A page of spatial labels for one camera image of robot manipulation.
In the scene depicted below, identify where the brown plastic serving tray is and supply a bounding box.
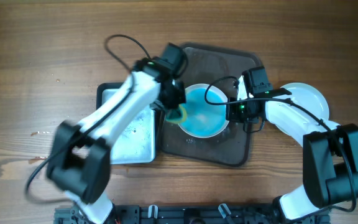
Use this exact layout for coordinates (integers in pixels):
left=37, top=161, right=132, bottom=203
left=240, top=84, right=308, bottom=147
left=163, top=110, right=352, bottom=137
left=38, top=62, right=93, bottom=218
left=155, top=42, right=262, bottom=167

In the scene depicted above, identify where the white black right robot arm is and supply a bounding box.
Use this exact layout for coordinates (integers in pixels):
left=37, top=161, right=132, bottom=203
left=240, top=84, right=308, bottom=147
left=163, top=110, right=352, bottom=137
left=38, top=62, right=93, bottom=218
left=227, top=98, right=358, bottom=223

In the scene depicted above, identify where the black tray with soapy water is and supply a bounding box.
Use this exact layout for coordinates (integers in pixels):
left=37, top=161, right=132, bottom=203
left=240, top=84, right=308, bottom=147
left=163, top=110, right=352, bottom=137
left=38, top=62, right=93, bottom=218
left=93, top=88, right=158, bottom=165

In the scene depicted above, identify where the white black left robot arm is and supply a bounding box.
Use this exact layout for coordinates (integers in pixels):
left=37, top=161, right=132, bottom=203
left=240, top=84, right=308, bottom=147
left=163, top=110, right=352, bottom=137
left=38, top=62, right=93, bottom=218
left=46, top=57, right=185, bottom=223

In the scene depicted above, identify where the white plate blue stain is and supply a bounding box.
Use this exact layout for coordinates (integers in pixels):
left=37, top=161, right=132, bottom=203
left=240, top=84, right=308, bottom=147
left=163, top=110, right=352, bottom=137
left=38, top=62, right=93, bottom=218
left=179, top=83, right=229, bottom=138

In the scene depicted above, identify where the green yellow sponge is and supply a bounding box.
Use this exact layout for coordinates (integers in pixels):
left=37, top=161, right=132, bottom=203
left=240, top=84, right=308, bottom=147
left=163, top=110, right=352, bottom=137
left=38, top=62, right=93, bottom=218
left=165, top=105, right=187, bottom=124

